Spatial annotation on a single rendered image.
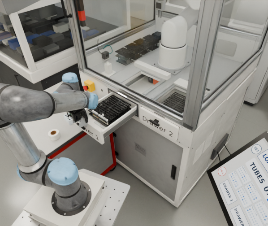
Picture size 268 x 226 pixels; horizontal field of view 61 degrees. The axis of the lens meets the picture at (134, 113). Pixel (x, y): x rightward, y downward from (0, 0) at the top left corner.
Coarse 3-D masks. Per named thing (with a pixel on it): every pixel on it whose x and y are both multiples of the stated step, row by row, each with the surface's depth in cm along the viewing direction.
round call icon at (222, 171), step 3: (222, 165) 100; (219, 168) 100; (222, 168) 99; (225, 168) 98; (219, 171) 100; (222, 171) 98; (225, 171) 97; (219, 174) 99; (222, 174) 98; (225, 174) 97
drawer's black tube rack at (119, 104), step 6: (114, 96) 161; (102, 102) 155; (108, 102) 155; (114, 102) 155; (120, 102) 157; (126, 102) 155; (96, 108) 151; (102, 108) 151; (108, 108) 150; (114, 108) 151; (120, 108) 150; (126, 108) 150; (90, 114) 151; (108, 114) 146; (114, 114) 146; (120, 114) 150; (108, 120) 142; (114, 120) 146
